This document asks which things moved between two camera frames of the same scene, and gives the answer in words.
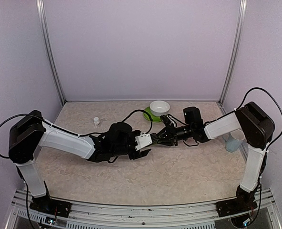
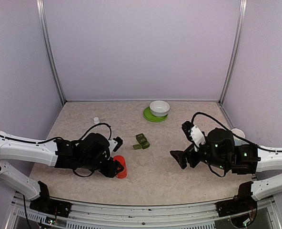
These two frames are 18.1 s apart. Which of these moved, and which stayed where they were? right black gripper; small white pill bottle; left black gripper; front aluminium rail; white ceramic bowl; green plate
Moved: left black gripper; right black gripper
Stayed: small white pill bottle; green plate; white ceramic bowl; front aluminium rail
